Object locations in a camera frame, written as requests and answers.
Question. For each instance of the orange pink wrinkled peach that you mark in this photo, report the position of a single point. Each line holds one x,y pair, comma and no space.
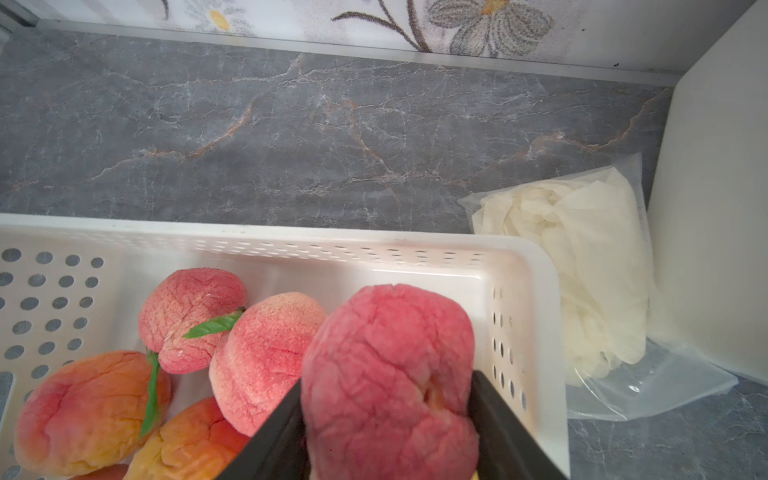
89,415

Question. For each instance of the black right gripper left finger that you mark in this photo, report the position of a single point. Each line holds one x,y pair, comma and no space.
277,451

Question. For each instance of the white perforated plastic basket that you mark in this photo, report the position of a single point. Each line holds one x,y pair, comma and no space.
73,287

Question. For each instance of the blue lidded storage box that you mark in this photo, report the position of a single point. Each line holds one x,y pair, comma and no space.
708,206

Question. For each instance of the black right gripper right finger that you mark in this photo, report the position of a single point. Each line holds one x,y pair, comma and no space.
507,451

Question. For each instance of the clear bag of white material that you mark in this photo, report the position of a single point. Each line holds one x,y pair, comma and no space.
593,225

